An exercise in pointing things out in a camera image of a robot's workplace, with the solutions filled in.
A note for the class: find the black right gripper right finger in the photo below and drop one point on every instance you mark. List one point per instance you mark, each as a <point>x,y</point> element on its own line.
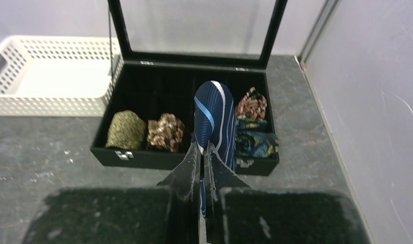
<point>217,175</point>

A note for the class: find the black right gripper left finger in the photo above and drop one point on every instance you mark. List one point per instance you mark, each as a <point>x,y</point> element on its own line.
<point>184,210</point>

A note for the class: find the navy striped tie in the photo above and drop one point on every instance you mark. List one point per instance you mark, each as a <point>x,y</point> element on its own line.
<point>214,121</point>

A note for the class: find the blue yellow patterned tie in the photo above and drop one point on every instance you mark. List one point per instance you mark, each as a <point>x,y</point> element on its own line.
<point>252,139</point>

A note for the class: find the brown floral rolled tie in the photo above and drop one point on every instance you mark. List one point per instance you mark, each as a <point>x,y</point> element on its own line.
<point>166,133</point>

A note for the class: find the olive green rolled tie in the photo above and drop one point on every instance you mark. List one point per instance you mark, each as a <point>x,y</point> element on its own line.
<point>126,131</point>

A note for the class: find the black tie storage box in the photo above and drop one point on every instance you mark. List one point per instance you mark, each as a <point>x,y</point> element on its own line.
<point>168,50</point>

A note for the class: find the white plastic basket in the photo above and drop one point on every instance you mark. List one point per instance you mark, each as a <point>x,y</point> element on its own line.
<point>57,75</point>

